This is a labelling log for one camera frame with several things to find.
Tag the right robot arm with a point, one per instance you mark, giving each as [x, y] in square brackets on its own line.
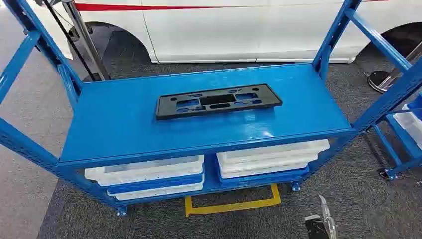
[326, 221]

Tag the black plastic plate holder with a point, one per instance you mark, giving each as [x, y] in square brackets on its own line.
[165, 109]

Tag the blue metal shelf rack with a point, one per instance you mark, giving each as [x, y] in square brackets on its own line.
[400, 138]
[132, 125]

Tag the white car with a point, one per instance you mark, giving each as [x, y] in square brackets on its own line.
[230, 33]

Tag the black barrier belt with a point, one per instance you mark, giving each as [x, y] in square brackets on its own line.
[71, 41]

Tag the chrome stanchion base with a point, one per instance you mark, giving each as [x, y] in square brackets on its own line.
[379, 80]

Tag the white plastic bin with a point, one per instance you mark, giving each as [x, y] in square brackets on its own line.
[410, 124]

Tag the blue plastic bin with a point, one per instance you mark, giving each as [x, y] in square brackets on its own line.
[417, 107]

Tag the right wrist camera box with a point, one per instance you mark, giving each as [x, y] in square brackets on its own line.
[313, 229]

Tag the chrome stanchion post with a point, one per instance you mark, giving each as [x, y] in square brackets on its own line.
[86, 36]

